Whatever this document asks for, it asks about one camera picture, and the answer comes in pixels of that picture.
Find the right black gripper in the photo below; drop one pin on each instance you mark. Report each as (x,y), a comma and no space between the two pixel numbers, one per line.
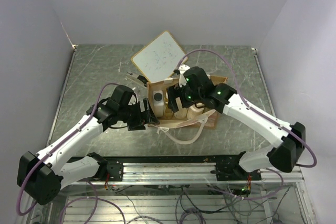
(175,91)

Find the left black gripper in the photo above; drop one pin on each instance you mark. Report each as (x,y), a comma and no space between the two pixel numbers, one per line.
(142,117)

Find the white square bottle black cap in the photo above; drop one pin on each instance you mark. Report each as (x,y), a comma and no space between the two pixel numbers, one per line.
(158,103)

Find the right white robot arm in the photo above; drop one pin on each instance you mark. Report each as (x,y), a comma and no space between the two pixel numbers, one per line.
(286,140)

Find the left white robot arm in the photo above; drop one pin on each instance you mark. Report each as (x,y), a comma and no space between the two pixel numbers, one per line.
(44,174)

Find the cream bottle peach cap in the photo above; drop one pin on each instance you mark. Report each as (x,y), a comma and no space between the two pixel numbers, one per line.
(195,110)

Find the cream bottle white cap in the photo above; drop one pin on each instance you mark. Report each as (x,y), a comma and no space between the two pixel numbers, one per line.
(181,114)

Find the clear yellow liquid bottle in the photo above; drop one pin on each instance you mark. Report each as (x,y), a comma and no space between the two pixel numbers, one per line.
(168,113)

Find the black and silver stapler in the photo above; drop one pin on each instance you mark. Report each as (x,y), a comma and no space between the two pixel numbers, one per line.
(139,79)

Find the small yellow-framed whiteboard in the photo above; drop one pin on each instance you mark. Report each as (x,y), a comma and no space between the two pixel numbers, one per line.
(158,59)

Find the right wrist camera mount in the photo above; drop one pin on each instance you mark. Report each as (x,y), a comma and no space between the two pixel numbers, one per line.
(181,71)

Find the aluminium mounting rail frame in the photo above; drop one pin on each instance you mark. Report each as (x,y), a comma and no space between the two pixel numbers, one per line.
(149,170)

